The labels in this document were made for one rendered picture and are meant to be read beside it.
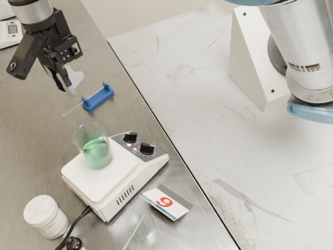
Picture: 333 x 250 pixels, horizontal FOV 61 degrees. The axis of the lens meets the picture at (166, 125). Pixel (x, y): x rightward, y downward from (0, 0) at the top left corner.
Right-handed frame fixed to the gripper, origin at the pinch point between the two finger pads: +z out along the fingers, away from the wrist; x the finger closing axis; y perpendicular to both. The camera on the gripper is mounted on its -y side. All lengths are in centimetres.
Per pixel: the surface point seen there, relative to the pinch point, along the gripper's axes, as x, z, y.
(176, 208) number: -41.0, 7.1, -5.3
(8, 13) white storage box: 78, 7, 21
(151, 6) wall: 77, 44, 109
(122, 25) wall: 87, 49, 88
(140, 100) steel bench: -11.1, 9.4, 15.0
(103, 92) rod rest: 0.2, 8.3, 10.5
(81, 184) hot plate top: -25.8, 0.0, -14.9
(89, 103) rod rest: -1.3, 7.2, 4.2
